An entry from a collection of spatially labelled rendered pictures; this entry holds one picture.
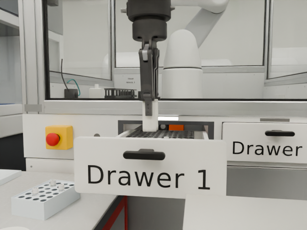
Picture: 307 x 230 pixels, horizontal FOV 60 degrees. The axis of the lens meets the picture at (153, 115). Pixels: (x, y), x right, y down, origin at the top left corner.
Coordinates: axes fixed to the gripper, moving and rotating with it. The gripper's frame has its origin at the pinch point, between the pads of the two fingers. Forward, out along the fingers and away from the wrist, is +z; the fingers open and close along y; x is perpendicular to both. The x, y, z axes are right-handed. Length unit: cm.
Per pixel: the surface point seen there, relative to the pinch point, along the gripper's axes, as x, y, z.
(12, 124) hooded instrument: -79, -60, 13
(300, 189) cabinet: 40, -20, 24
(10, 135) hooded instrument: -80, -59, 18
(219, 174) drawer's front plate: 14.3, 10.9, 9.3
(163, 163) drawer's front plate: 4.1, 10.9, 7.7
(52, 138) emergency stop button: -31.5, -13.4, 8.8
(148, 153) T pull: 1.9, 14.3, 4.9
